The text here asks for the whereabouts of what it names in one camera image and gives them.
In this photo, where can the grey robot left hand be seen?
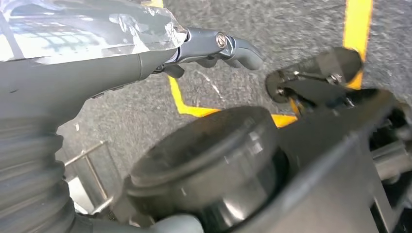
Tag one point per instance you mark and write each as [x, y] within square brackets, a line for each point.
[80, 70]

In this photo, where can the ribbed grey left arm sleeve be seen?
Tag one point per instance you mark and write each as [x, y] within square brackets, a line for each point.
[29, 180]

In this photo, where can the silver floor socket box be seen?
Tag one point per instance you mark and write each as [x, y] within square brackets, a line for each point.
[78, 193]

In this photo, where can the black robot lower body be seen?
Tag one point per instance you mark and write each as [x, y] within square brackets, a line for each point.
[225, 167]

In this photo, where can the yellow floor tape marking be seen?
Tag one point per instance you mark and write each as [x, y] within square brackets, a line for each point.
[357, 29]

